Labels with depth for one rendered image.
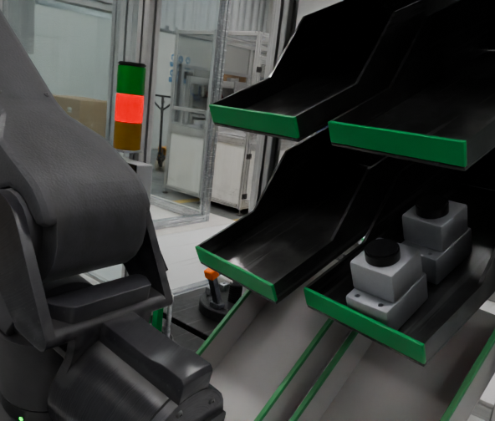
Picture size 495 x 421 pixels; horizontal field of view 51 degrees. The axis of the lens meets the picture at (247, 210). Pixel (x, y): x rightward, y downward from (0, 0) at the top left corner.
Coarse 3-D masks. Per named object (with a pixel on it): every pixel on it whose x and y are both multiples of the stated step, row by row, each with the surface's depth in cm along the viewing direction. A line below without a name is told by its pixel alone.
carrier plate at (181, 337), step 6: (162, 318) 94; (162, 324) 92; (174, 324) 93; (174, 330) 90; (180, 330) 91; (174, 336) 88; (180, 336) 89; (186, 336) 89; (192, 336) 89; (180, 342) 86; (186, 342) 87; (192, 342) 87; (198, 342) 87; (192, 348) 85; (198, 348) 85
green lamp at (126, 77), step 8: (120, 72) 92; (128, 72) 91; (136, 72) 92; (144, 72) 93; (120, 80) 92; (128, 80) 92; (136, 80) 92; (144, 80) 94; (120, 88) 92; (128, 88) 92; (136, 88) 92; (144, 88) 94
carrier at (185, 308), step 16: (208, 288) 102; (224, 288) 105; (240, 288) 100; (176, 304) 101; (192, 304) 102; (208, 304) 98; (224, 304) 97; (176, 320) 95; (192, 320) 95; (208, 320) 96; (208, 336) 90
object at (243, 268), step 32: (288, 160) 65; (320, 160) 69; (352, 160) 73; (384, 160) 57; (288, 192) 67; (320, 192) 68; (352, 192) 66; (384, 192) 58; (256, 224) 64; (288, 224) 63; (320, 224) 61; (352, 224) 56; (224, 256) 60; (256, 256) 58; (288, 256) 57; (320, 256) 54; (256, 288) 52; (288, 288) 51
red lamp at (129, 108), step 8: (120, 96) 93; (128, 96) 92; (136, 96) 93; (120, 104) 93; (128, 104) 93; (136, 104) 93; (120, 112) 93; (128, 112) 93; (136, 112) 94; (120, 120) 93; (128, 120) 93; (136, 120) 94
